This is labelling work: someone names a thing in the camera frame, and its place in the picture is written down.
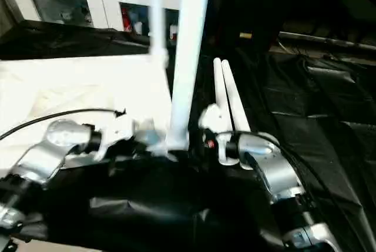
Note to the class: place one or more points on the white plastic table top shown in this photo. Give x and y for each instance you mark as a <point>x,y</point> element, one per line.
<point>73,87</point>

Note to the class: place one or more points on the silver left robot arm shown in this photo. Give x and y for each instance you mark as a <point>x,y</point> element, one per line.
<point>44,158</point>

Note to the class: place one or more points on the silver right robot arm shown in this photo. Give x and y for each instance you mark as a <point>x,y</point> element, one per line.
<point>273,164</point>

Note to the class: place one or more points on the black plastic mat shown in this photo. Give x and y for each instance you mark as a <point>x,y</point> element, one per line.
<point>147,205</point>

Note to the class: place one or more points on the small white cup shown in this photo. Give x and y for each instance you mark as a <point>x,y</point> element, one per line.
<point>138,27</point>
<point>174,32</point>

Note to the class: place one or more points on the red box in cabinet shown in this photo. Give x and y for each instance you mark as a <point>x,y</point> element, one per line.
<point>126,21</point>

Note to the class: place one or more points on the dark metal rail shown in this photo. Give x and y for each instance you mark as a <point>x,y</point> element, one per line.
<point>329,40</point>

